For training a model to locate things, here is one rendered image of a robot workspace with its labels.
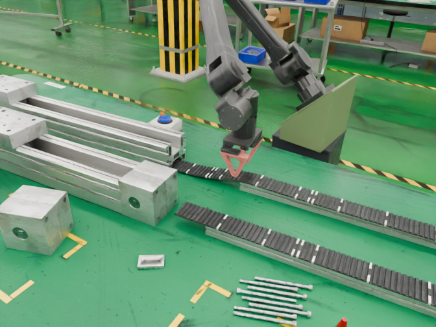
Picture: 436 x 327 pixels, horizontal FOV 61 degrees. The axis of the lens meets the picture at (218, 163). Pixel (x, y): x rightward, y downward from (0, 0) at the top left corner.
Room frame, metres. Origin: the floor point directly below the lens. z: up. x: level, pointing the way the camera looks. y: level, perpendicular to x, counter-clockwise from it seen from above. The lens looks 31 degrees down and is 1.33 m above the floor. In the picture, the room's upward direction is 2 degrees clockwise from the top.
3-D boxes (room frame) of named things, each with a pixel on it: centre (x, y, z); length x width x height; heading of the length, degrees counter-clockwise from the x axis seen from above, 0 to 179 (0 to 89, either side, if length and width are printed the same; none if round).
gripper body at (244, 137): (0.80, -0.06, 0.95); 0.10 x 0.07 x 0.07; 156
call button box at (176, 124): (1.04, 0.17, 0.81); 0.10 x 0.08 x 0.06; 155
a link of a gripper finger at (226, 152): (0.77, -0.05, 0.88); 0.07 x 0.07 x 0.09; 66
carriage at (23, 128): (0.87, 0.56, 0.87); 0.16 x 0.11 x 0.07; 65
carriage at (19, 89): (1.15, 0.71, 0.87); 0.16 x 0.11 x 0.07; 65
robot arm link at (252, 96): (0.79, -0.06, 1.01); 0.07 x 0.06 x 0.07; 159
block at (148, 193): (0.70, 0.15, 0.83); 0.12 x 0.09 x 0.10; 155
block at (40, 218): (0.59, 0.36, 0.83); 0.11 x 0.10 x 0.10; 170
